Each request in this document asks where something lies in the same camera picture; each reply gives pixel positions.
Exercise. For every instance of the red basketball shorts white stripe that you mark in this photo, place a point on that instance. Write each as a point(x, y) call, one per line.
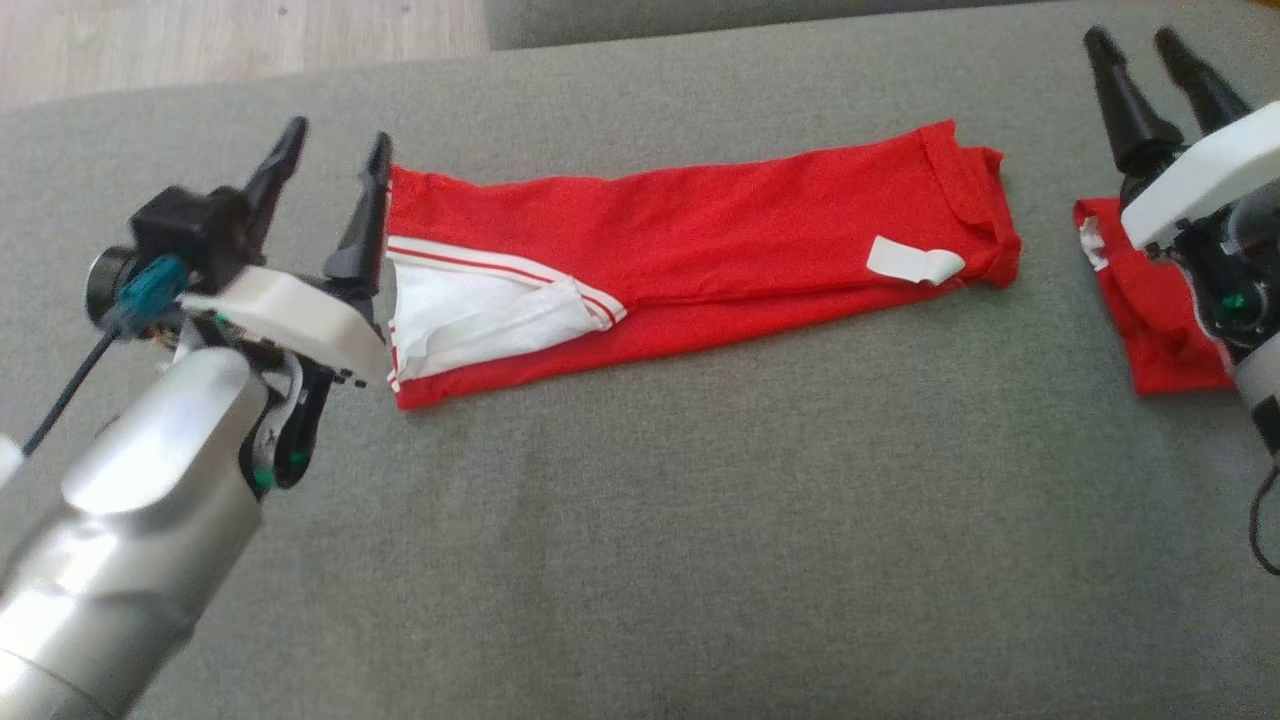
point(1150, 310)

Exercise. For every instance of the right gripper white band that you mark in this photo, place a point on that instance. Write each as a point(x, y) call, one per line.
point(1200, 185)

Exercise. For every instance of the large grey sofa chaise seat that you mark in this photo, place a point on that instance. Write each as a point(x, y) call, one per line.
point(700, 550)

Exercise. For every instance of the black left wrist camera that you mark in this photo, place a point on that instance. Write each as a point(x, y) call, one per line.
point(185, 225)

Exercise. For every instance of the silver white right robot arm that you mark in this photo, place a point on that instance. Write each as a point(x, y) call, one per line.
point(1262, 400)

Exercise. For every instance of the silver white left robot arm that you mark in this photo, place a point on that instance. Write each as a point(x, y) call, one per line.
point(140, 520)

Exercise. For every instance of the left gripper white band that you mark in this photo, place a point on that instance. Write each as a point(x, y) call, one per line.
point(300, 320)

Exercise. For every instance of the red basketball jersey white sleeves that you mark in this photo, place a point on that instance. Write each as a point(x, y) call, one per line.
point(720, 240)

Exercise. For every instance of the grey sofa backrest cushion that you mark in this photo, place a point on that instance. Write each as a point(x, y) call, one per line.
point(700, 20)

